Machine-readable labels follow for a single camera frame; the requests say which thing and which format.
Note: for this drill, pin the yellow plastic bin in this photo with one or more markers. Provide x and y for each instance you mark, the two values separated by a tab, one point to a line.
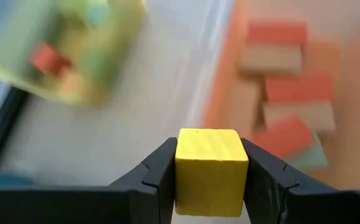
12	46

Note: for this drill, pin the teal small block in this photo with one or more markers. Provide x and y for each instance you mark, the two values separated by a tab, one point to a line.
97	14

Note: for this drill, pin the tan plank block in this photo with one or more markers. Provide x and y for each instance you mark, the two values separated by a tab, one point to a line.
271	59
298	115
239	105

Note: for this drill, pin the red wooden cube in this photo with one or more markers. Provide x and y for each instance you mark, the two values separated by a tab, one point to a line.
47	59

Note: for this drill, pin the orange small block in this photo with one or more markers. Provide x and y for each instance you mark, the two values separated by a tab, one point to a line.
71	85

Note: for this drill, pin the teal plank block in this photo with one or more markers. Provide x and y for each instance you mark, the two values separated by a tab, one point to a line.
310	157

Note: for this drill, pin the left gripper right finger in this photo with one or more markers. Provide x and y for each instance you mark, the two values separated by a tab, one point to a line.
270	186

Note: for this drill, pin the orange plastic bin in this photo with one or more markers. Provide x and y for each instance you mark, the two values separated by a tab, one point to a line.
354	93

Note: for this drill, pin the yellow wooden cube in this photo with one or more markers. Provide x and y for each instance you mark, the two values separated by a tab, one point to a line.
211	174

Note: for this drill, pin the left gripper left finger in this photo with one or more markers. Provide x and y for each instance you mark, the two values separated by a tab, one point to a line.
155	186

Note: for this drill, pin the red plank block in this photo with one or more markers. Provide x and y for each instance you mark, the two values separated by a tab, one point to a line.
282	135
276	31
298	88

